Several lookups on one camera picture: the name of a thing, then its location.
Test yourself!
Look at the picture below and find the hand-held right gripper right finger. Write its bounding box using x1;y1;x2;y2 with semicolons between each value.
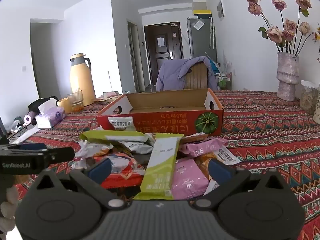
191;159;290;209

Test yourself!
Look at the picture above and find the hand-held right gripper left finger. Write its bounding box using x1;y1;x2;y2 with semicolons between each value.
31;158;130;210

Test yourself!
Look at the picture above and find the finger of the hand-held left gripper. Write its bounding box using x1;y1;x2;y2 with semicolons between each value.
7;143;48;153
40;147;75;166

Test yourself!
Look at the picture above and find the white and brown snack packet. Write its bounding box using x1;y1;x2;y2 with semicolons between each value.
74;140;113;157

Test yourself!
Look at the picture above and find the pink snack packet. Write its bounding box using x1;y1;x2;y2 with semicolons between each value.
179;137;228;158
172;159;210;198

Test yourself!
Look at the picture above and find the orange cardboard box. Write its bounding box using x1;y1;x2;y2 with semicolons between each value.
96;88;224;137

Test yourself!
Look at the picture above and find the person's left hand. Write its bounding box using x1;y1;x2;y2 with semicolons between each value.
0;186;19;230

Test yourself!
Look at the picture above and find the white striped-label snack packet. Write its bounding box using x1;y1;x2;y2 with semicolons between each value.
214;147;242;166

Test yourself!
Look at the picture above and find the orange snack packet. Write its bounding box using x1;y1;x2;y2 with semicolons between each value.
197;152;218;180

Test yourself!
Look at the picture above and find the purple paper roll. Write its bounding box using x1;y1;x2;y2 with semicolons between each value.
24;114;38;126

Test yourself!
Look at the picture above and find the purple tissue pack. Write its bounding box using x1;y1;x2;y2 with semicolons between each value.
35;98;66;129

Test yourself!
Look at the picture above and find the brown biscuit packet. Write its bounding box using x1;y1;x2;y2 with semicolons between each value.
180;133;209;144

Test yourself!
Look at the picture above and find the black bag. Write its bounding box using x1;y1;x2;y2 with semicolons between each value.
28;96;60;113

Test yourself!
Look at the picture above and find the silver snack packet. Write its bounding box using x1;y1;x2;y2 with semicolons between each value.
119;140;153;154

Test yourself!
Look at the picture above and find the yellow cup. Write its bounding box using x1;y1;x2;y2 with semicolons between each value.
57;97;73;114

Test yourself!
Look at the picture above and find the clear drinking glass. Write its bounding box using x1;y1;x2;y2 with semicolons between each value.
67;90;84;113

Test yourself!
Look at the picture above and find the yellow thermos jug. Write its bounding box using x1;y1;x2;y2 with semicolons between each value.
69;53;97;107

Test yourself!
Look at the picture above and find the small storage rack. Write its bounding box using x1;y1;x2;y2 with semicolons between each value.
216;72;233;90

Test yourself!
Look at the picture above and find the wooden chair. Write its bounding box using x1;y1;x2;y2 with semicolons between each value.
184;62;209;90

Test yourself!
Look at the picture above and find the purple jacket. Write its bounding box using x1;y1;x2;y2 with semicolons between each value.
156;56;219;92

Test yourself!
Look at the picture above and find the clear food jar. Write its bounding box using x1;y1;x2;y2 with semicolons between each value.
299;80;320;115

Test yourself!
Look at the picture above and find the pale pink vase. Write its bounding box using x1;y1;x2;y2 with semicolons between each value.
277;52;300;102

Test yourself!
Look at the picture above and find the dark brown door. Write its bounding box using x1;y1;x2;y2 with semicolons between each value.
144;22;184;85

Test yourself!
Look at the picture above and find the grey refrigerator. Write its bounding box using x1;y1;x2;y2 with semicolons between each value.
187;17;217;64

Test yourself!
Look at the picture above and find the white hanging umbrella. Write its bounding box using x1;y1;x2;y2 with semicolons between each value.
209;16;215;49

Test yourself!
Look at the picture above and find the dried rose bouquet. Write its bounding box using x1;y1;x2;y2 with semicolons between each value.
245;0;320;54

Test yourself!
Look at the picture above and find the yellow box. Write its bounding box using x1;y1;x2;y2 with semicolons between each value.
192;9;212;19

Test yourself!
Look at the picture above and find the wall poster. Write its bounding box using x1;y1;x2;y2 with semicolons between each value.
217;0;226;21

